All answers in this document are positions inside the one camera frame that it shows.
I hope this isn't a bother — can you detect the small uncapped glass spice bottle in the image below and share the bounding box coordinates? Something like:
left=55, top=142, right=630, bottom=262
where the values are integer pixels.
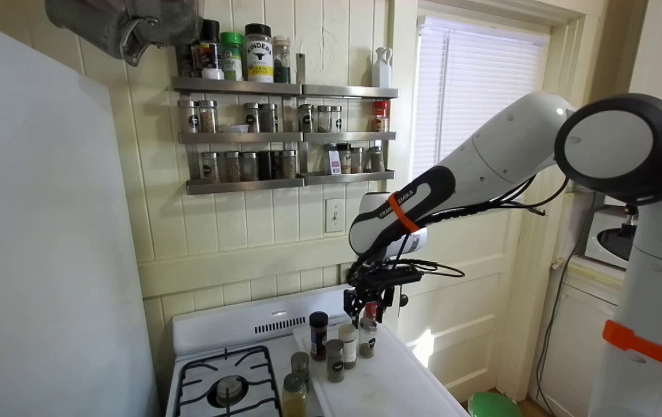
left=357, top=310, right=379, bottom=360

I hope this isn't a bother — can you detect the round stove burner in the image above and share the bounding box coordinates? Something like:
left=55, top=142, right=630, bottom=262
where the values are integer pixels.
left=208, top=375, right=252, bottom=410

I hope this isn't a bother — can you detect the dark bottle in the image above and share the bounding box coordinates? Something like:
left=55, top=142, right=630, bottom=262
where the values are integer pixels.
left=190, top=17, right=224, bottom=84

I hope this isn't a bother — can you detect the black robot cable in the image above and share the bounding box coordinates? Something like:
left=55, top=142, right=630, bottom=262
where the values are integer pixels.
left=360, top=174, right=571, bottom=282

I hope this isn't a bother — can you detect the grey cloth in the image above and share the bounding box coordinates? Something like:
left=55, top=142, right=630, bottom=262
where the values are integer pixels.
left=42, top=0, right=203, bottom=68

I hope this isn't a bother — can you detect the small dark spice jar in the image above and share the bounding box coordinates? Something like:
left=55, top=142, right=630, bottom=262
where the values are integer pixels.
left=272, top=35, right=294, bottom=86

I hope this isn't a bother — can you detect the red spice jar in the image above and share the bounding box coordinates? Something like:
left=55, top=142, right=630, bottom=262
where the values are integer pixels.
left=367, top=100, right=390, bottom=134

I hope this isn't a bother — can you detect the white panelled door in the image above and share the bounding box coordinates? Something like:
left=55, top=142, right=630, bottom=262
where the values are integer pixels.
left=388, top=206, right=530, bottom=403

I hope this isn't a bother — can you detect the large white-label spice container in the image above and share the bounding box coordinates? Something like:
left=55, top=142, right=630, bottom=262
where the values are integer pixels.
left=243, top=20, right=274, bottom=86

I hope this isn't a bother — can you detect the white small bottle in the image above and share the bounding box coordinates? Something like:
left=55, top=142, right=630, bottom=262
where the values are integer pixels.
left=369, top=46, right=396, bottom=91

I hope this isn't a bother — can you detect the black stove burner grate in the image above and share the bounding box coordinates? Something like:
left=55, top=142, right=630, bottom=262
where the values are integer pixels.
left=174, top=342, right=285, bottom=417

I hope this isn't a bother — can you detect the metal three-tier spice rack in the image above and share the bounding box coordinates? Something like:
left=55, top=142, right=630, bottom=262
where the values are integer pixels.
left=296, top=51, right=401, bottom=187
left=171, top=75, right=306, bottom=198

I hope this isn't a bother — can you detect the green round lid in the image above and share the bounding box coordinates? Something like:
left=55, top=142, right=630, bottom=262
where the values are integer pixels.
left=464, top=389, right=526, bottom=417

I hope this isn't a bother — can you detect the white gas stove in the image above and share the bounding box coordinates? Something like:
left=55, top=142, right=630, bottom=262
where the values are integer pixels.
left=161, top=282, right=472, bottom=417

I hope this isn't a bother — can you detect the white spice jar grey cap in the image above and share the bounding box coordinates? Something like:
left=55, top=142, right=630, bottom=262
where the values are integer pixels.
left=336, top=322, right=360, bottom=370

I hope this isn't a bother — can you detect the green-cap spice container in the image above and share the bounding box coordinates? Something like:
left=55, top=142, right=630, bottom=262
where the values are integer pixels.
left=218, top=31, right=245, bottom=84

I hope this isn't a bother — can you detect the white microwave oven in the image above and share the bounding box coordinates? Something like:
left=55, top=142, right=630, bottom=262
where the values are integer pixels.
left=580, top=206, right=639, bottom=273

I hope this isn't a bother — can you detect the white refrigerator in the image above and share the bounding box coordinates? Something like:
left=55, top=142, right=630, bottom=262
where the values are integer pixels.
left=0, top=9, right=159, bottom=417

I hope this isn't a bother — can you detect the white light switch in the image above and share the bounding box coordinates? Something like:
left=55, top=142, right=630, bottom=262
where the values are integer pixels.
left=324, top=198, right=346, bottom=236

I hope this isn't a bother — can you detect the yellow oil jar grey lid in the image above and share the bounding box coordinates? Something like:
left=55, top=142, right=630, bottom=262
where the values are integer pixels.
left=279, top=370, right=309, bottom=417

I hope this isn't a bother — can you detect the dark spice jar black cap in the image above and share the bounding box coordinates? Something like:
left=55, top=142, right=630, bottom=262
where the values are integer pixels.
left=308, top=309, right=330, bottom=363

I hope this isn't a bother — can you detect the white cabinet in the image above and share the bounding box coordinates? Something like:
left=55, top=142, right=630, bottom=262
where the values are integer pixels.
left=534, top=258, right=641, bottom=417

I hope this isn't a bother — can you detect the small jar grey lid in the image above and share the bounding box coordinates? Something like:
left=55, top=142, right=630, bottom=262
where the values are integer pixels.
left=289, top=349, right=311, bottom=382

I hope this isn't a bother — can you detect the white window blind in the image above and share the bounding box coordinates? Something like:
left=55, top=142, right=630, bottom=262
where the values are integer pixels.
left=410, top=17, right=550, bottom=181

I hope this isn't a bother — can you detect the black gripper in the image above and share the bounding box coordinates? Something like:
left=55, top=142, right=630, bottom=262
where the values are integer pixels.
left=344, top=262, right=411, bottom=322

